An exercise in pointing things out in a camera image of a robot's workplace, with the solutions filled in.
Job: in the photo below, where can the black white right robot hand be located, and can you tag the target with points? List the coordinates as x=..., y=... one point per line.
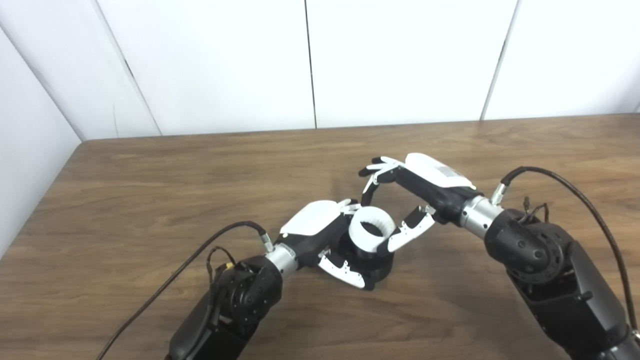
x=440, y=190

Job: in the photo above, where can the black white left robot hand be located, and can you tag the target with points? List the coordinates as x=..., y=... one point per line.
x=312, y=222

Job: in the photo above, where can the round black plastic part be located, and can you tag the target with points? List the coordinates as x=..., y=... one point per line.
x=380, y=265

